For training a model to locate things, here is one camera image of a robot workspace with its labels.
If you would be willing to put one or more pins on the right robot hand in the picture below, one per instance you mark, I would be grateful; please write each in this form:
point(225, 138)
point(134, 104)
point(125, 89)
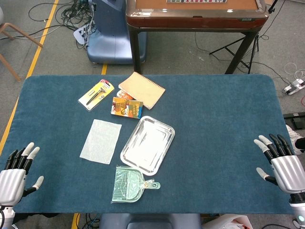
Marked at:
point(289, 171)

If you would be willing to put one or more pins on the white power strip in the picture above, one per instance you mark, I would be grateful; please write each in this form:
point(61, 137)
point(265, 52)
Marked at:
point(293, 87)

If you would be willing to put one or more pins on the blue machine base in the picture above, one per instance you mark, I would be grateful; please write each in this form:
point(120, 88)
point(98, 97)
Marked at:
point(109, 35)

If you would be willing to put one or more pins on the black foot pedal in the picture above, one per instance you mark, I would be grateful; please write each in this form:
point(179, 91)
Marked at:
point(297, 120)

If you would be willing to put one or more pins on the white chair with wooden legs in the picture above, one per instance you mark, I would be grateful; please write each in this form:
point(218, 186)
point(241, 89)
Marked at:
point(23, 35)

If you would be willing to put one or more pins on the green dustpan brush set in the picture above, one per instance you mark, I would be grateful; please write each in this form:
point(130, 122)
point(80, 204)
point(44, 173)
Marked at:
point(126, 186)

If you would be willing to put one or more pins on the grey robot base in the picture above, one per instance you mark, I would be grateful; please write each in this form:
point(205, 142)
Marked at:
point(147, 221)

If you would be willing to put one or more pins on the white shoe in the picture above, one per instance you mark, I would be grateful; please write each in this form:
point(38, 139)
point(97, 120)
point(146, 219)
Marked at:
point(291, 133)

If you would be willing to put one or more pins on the white paper sheet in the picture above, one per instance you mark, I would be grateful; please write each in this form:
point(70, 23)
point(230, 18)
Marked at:
point(101, 142)

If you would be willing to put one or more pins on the blue table mat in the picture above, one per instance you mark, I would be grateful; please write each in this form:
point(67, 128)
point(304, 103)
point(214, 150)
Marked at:
point(214, 143)

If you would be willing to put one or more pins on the razor in yellow blister pack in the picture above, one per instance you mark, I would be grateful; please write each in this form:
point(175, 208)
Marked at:
point(96, 94)

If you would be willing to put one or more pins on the orange and blue cardboard box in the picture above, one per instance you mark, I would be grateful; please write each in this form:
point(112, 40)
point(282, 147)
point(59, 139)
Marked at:
point(126, 107)

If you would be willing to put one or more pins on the white plastic bag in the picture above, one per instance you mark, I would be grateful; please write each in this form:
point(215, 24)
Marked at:
point(228, 221)

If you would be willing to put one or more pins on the tan spiral notebook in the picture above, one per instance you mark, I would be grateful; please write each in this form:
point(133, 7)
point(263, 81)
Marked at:
point(143, 88)

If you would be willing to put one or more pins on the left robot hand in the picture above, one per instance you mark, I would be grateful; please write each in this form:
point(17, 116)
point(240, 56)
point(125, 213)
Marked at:
point(12, 181)

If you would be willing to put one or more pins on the small orange packet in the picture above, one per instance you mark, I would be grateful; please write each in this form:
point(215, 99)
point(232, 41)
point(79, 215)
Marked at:
point(124, 95)

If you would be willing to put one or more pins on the silver metal tray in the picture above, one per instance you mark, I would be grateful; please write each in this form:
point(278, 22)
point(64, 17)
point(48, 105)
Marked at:
point(147, 145)

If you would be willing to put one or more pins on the black tripod stand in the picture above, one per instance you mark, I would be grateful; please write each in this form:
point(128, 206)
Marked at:
point(226, 46)

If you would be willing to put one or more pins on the brown mahjong table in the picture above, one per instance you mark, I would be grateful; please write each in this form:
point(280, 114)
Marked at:
point(190, 21)

